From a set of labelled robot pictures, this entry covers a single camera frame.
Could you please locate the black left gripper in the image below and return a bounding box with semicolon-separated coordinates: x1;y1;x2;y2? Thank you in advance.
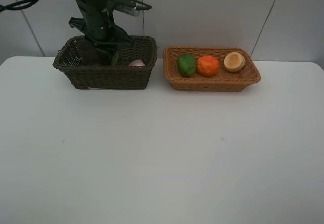
68;8;134;66

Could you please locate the pink translucent plastic cup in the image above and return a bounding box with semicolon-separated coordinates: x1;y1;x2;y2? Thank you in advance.
77;40;101;66

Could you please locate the pink spray bottle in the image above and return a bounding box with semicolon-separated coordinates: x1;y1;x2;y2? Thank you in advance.
129;59;145;67

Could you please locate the green lime fruit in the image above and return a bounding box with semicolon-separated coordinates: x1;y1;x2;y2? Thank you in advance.
177;54;196;77

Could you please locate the orange tangerine fruit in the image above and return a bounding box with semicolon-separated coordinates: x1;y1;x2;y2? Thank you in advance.
197;55;219;77

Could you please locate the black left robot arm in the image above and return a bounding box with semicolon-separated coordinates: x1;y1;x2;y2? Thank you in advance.
1;0;143;65

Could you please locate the dark brown wicker basket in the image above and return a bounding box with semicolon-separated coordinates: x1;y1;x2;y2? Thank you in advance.
53;36;157;90

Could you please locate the orange wicker basket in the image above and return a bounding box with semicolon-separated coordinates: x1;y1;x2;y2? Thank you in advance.
163;46;261;92

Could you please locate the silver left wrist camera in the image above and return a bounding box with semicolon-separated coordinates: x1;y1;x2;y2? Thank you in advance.
107;0;140;17

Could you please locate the black camera cable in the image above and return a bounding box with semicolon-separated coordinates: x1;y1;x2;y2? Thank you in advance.
0;0;43;13

